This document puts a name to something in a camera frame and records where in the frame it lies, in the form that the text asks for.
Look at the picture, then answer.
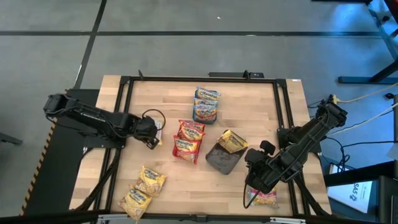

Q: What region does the silver metal strip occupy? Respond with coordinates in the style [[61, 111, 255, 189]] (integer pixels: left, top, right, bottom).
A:
[[269, 217, 307, 224]]

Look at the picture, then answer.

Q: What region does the black bar device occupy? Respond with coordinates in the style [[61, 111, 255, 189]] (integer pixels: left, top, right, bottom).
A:
[[208, 70, 265, 79]]

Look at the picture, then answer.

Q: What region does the black box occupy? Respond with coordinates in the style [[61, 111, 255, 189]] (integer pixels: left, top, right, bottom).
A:
[[376, 175, 398, 224]]

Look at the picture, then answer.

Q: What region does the blue Maruchan ramen pack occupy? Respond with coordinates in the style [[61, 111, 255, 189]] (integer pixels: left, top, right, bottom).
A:
[[247, 185, 279, 208], [193, 98, 218, 107], [195, 86, 222, 101], [192, 104, 218, 123]]

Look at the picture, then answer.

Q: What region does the white paper sheet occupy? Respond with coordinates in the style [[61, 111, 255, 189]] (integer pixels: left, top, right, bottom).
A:
[[387, 142, 398, 161]]

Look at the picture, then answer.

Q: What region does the black desk leg frame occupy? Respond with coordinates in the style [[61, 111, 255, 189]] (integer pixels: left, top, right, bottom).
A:
[[310, 0, 398, 85]]

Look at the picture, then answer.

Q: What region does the dark desk foot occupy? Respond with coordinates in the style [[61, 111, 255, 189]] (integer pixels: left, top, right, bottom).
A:
[[0, 132, 24, 146]]

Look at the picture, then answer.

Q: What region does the black shelf bar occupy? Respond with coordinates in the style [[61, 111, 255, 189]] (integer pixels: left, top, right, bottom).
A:
[[323, 160, 398, 187]]

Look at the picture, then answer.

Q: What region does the dark grey plastic bin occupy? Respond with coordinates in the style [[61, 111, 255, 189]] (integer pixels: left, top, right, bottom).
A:
[[205, 133, 248, 175]]

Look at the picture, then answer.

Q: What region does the beige floor cable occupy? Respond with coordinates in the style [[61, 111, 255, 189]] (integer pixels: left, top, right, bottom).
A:
[[338, 82, 398, 103]]

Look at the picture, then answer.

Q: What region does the red Maruchan ramen pack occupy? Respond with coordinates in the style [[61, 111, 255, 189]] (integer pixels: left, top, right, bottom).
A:
[[172, 136, 202, 165], [177, 119, 205, 131], [177, 125, 206, 142]]

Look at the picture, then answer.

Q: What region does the black aluminium table frame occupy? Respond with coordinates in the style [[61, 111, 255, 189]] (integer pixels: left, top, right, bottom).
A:
[[70, 70, 332, 220]]

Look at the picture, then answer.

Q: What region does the black crossbar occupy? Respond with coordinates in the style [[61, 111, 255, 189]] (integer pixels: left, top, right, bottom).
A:
[[0, 210, 398, 224]]

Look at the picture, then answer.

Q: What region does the black floor cable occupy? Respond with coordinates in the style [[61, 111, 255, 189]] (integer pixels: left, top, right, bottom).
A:
[[320, 136, 398, 174]]

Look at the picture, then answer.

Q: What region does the white floor cable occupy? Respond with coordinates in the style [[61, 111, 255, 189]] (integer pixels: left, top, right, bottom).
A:
[[329, 103, 398, 138]]

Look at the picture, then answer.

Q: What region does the black platform hazard striped edge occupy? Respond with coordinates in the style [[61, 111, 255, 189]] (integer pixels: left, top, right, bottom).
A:
[[20, 88, 100, 217]]

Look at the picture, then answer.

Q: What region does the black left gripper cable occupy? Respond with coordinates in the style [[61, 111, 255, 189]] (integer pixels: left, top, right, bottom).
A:
[[142, 108, 167, 127]]

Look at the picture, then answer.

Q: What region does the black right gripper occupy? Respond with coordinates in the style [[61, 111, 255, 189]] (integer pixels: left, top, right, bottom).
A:
[[244, 139, 290, 194]]

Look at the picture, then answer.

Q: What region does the white printed sign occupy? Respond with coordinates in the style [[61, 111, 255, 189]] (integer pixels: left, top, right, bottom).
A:
[[326, 180, 374, 214]]

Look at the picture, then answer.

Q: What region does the grey post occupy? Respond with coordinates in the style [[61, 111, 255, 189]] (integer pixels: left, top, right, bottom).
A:
[[392, 95, 398, 170]]

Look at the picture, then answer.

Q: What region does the red plastic bin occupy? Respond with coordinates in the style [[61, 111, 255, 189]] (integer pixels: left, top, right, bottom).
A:
[[171, 119, 206, 166]]

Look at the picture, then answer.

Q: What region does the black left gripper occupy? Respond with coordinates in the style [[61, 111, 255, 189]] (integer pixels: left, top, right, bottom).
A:
[[132, 117, 161, 151]]

